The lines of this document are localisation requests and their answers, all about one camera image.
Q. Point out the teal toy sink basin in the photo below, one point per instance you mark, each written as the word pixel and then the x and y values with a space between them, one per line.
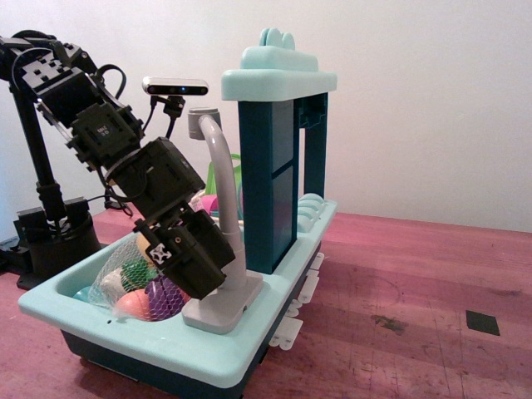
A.
pixel 170 355

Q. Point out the black gripper body with marker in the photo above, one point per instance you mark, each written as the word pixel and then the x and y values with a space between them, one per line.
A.
pixel 189 249

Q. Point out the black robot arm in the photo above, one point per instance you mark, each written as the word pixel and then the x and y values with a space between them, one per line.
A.
pixel 59 81

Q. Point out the mesh bag of toy food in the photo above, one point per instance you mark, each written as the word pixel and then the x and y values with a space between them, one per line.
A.
pixel 131 286

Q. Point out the black tape patch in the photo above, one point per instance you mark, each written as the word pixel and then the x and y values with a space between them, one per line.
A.
pixel 482 323

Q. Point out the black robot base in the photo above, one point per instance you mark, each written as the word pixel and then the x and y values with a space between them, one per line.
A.
pixel 41 249

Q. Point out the white depth camera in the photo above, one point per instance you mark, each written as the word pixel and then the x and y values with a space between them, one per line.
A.
pixel 160 86

